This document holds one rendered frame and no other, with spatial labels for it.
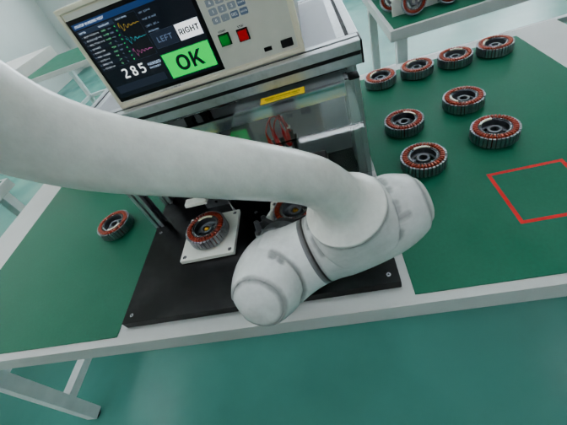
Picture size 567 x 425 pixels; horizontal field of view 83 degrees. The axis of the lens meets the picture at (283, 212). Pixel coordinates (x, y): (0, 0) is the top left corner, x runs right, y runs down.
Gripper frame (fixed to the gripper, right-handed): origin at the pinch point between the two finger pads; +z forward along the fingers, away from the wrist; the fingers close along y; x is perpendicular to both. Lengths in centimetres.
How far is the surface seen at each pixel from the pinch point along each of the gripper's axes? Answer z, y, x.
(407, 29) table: 99, 55, 49
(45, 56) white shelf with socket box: 41, -84, 67
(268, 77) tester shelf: -5.8, 2.6, 30.6
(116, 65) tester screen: -9, -28, 41
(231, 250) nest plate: -4.7, -17.3, -5.2
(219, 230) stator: -2.6, -19.6, -0.3
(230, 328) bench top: -19.3, -16.6, -17.5
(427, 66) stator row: 52, 49, 28
